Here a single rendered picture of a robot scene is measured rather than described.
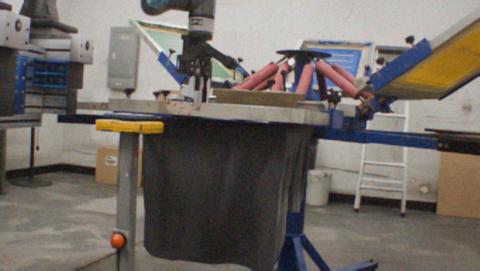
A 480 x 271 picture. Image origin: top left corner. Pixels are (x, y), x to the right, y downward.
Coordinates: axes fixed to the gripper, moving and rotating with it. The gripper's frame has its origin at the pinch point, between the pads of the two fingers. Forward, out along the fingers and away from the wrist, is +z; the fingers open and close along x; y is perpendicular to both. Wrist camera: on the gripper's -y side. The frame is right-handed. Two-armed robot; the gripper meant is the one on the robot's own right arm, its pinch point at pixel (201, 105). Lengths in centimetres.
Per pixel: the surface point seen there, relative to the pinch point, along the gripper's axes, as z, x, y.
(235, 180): 20.6, -8.6, -8.5
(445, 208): 82, -456, -106
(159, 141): 11.4, -7.5, 16.0
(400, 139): 7, -110, -54
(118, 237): 34.5, 23.7, 10.9
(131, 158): 14.5, 20.6, 10.0
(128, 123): 5.7, 25.4, 9.0
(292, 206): 30, -34, -21
